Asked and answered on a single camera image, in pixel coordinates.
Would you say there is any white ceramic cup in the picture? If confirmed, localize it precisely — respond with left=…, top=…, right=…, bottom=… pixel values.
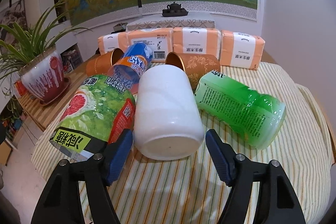
left=133, top=64, right=205, bottom=161

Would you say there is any green plastic bottle cup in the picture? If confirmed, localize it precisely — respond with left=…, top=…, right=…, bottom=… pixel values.
left=194, top=71, right=286, bottom=149

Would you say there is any grapefruit label plastic cup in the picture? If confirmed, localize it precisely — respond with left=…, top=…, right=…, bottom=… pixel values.
left=50, top=75, right=135, bottom=161

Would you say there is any copper cup left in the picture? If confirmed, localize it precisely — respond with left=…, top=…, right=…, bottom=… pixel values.
left=86, top=48, right=123, bottom=77

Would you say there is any blue orange label cup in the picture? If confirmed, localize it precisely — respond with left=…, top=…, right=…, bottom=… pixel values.
left=107, top=43, right=153, bottom=94

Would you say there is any copper patterned cup right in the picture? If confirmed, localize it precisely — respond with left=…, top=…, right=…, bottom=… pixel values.
left=165, top=52, right=221, bottom=91

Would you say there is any wooden slatted tray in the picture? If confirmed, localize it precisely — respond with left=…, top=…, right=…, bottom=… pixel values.
left=18, top=55, right=98, bottom=131

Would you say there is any red white plant pot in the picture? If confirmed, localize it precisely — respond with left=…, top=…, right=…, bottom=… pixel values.
left=19, top=46, right=70, bottom=105

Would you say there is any orange tissue pack right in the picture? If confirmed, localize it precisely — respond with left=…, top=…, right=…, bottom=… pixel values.
left=219, top=30, right=265, bottom=71

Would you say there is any orange tissue pack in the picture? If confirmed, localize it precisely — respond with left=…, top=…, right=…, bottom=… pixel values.
left=173, top=27, right=221, bottom=59
left=97, top=32, right=129, bottom=55
left=219, top=30, right=265, bottom=71

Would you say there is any green spider plant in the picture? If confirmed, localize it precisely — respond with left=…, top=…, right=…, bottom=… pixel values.
left=1, top=0, right=86, bottom=81

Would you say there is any orange tissue pack far left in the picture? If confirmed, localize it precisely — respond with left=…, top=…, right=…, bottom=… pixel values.
left=97, top=32, right=129, bottom=55

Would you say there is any orange tissue pack centre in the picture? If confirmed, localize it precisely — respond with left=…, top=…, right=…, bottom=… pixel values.
left=173, top=27, right=221, bottom=59

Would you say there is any orange tissue pack barcode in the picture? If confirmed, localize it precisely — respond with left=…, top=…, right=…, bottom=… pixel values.
left=126, top=28, right=173, bottom=63

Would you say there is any patterned cloth side table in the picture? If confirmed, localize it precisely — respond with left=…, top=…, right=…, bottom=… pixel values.
left=126, top=12, right=216, bottom=31

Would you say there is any dark teapot tea set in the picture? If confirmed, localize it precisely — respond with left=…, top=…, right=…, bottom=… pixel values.
left=162, top=2, right=189, bottom=17

